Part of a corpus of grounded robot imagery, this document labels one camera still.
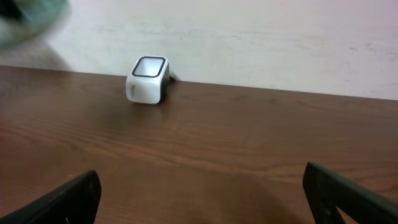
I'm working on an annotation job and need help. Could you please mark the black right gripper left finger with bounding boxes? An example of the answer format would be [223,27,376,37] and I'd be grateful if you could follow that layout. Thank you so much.
[1,170,101,224]

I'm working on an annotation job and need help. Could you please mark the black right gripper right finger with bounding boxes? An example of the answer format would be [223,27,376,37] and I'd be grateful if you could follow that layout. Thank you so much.
[302,162,397,224]

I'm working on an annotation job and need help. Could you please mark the teal snack packet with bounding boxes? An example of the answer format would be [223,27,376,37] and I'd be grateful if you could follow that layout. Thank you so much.
[1,0,70,50]

